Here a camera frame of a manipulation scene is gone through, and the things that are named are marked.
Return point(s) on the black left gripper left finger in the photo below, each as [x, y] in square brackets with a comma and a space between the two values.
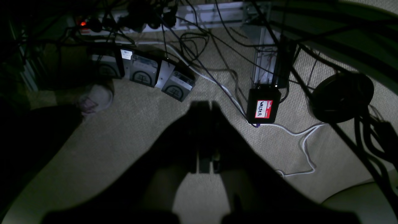
[145, 192]

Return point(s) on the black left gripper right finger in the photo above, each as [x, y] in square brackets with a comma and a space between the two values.
[256, 193]

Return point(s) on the black box with name label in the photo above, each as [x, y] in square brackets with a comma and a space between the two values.
[262, 106]

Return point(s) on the grey power supply box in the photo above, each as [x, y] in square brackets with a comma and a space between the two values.
[106, 66]
[179, 85]
[143, 70]

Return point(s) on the grey power supply box middle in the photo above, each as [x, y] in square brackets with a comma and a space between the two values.
[143, 70]

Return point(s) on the round black table base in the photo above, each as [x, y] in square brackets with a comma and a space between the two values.
[341, 97]

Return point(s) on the grey power supply box left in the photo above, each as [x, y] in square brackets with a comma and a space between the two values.
[106, 66]

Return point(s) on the white power strip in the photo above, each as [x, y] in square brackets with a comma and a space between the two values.
[188, 17]

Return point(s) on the aluminium frame rail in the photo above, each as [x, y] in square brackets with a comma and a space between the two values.
[270, 66]

